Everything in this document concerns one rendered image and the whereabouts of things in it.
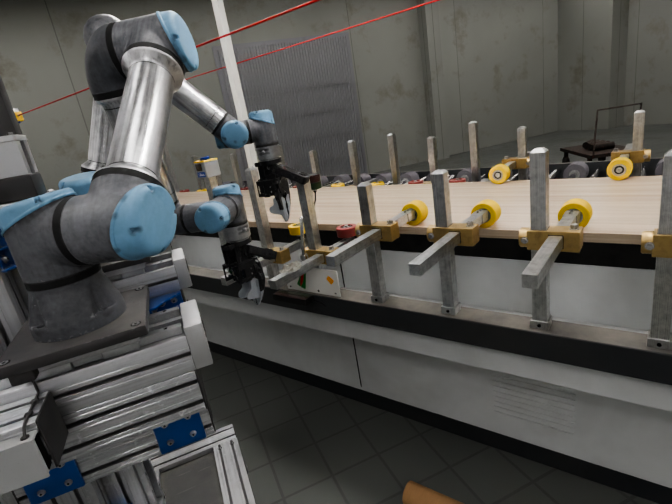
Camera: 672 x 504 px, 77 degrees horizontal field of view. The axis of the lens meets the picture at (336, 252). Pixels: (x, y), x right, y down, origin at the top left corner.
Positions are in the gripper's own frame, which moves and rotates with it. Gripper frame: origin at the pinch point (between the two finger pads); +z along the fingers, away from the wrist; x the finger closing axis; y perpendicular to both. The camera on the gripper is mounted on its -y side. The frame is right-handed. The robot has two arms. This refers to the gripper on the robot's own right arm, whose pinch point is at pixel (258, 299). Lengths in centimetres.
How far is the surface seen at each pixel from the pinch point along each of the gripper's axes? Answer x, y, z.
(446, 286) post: 46, -32, 4
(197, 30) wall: -538, -426, -212
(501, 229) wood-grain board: 56, -52, -7
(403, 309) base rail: 31.6, -29.5, 12.6
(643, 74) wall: 35, -1075, -20
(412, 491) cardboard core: 34, -18, 75
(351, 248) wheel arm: 26.4, -14.7, -12.9
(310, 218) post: -2.3, -31.7, -16.0
